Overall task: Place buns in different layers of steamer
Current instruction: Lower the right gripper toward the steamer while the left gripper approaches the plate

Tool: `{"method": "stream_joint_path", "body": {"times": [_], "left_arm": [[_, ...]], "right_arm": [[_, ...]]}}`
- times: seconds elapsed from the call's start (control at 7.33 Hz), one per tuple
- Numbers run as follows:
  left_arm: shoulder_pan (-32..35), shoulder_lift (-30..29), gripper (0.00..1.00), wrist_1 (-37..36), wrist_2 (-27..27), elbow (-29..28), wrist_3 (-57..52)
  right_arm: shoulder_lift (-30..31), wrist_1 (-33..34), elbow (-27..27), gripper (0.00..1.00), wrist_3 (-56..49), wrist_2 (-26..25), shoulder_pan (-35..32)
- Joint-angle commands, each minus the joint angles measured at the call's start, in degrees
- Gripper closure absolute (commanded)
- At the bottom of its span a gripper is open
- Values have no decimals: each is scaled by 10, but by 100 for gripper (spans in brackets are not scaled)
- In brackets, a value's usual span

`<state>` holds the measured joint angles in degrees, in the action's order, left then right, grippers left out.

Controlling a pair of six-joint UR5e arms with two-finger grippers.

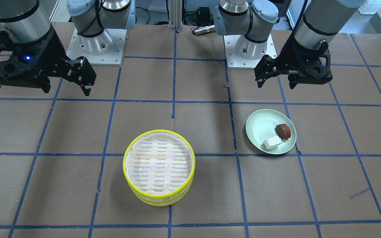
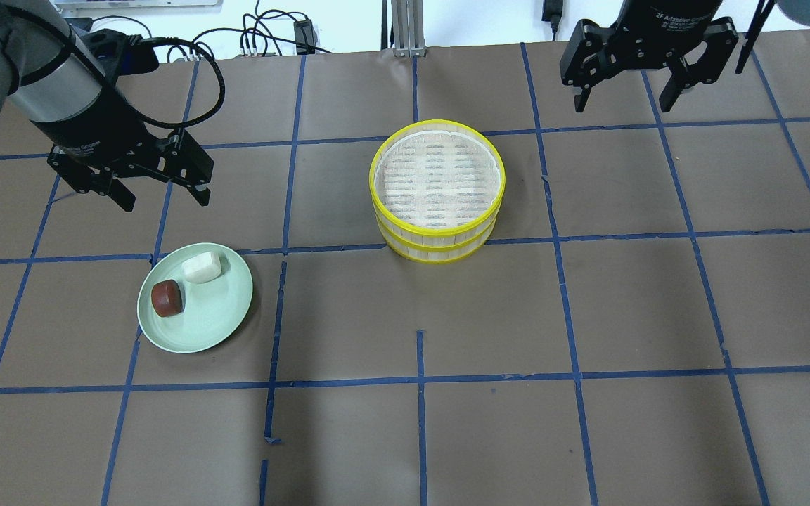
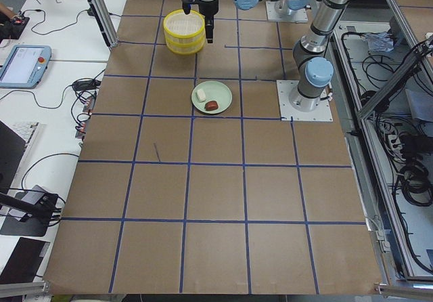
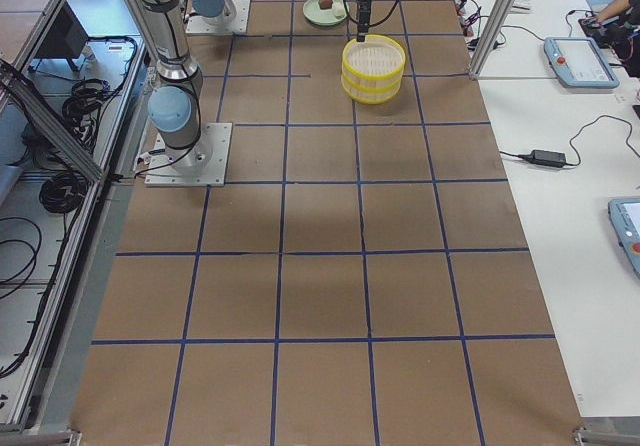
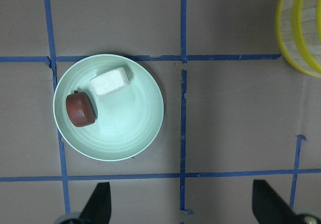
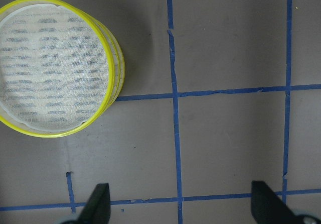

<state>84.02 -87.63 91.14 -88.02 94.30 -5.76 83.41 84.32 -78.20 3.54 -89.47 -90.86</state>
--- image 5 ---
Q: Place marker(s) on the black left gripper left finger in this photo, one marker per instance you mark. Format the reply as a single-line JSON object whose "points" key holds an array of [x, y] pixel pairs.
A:
{"points": [[98, 207]]}

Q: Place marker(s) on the brown steamed bun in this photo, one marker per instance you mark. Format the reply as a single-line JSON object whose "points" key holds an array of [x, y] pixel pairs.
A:
{"points": [[80, 109]]}

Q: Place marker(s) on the yellow bamboo steamer tray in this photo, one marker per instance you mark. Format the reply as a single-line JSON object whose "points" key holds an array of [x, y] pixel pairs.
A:
{"points": [[297, 28]]}

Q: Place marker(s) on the light green plate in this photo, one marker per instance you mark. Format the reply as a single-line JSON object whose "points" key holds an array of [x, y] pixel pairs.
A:
{"points": [[127, 121]]}

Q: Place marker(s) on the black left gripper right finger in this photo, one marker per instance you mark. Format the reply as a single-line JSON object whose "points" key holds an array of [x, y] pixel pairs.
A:
{"points": [[268, 206]]}

